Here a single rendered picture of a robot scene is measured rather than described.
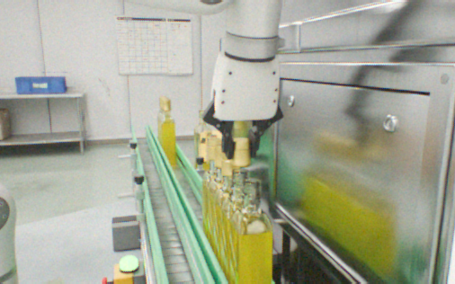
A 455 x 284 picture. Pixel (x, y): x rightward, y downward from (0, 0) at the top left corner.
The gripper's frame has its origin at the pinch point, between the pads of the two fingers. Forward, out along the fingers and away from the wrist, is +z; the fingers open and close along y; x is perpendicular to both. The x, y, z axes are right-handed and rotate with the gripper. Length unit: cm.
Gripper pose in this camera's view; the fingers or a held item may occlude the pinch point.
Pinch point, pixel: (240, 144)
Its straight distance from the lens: 63.9
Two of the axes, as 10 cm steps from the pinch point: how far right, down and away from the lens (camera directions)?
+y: -9.7, 0.5, -2.6
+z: -0.7, 8.8, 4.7
